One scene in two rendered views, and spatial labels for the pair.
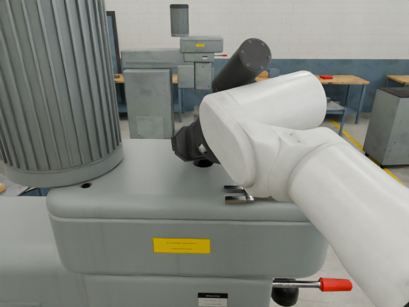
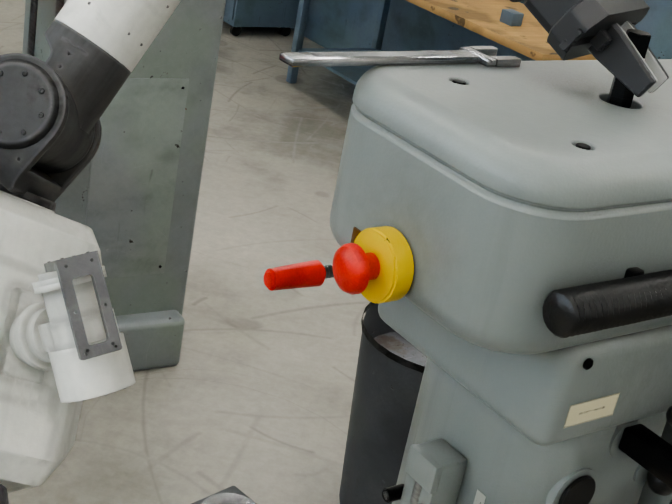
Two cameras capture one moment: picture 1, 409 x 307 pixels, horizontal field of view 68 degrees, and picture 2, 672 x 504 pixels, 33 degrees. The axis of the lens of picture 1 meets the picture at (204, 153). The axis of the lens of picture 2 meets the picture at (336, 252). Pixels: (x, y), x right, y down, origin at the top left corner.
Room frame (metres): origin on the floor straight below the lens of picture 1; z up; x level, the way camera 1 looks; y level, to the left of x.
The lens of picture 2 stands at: (1.10, -0.80, 2.13)
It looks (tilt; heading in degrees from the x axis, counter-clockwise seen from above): 24 degrees down; 139
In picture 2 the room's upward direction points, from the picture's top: 11 degrees clockwise
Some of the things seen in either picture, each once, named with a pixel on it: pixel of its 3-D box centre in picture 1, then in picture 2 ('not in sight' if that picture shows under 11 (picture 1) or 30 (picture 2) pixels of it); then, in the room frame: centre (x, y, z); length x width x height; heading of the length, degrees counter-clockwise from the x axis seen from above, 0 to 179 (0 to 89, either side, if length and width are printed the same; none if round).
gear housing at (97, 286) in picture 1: (183, 250); (590, 308); (0.50, 0.04, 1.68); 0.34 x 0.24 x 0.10; 88
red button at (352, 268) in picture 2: not in sight; (357, 267); (0.49, -0.25, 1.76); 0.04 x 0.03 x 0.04; 178
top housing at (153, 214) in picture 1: (195, 199); (607, 184); (0.50, 0.02, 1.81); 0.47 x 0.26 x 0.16; 88
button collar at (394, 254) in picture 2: not in sight; (381, 264); (0.50, -0.23, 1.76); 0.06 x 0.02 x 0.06; 178
